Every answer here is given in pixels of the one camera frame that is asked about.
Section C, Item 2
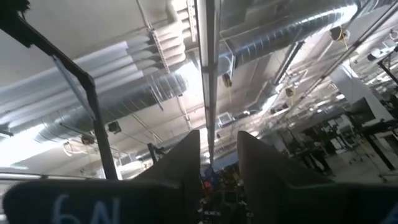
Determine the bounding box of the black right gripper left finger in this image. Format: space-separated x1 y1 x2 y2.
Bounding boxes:
2 129 203 224

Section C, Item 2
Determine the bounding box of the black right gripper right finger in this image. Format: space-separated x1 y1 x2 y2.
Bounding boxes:
237 130 398 224

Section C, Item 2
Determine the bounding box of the black ceiling box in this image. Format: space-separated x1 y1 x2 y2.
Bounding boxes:
107 121 123 135

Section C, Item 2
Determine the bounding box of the white ceiling vent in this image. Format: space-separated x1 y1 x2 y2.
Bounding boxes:
216 112 234 128

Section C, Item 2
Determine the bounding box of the white column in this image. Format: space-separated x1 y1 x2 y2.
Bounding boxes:
328 63 395 123

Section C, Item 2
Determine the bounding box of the large silver ventilation duct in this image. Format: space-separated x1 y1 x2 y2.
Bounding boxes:
0 72 189 146

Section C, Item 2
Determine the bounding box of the yellow hanging cord reel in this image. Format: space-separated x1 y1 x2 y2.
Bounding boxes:
285 86 296 105
329 25 351 50
221 73 233 105

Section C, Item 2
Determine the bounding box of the black metal rig frame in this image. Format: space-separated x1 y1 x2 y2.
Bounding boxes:
0 0 119 182

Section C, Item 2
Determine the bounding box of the long ceiling light rail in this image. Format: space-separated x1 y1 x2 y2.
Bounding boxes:
195 0 222 166

